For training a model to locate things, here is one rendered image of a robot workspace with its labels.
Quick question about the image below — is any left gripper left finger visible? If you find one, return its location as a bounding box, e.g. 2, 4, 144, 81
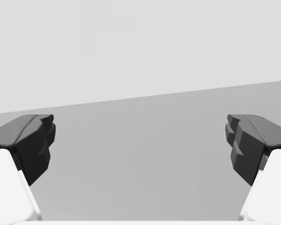
0, 114, 57, 222

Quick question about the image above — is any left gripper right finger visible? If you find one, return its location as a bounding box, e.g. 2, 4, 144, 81
225, 114, 281, 222

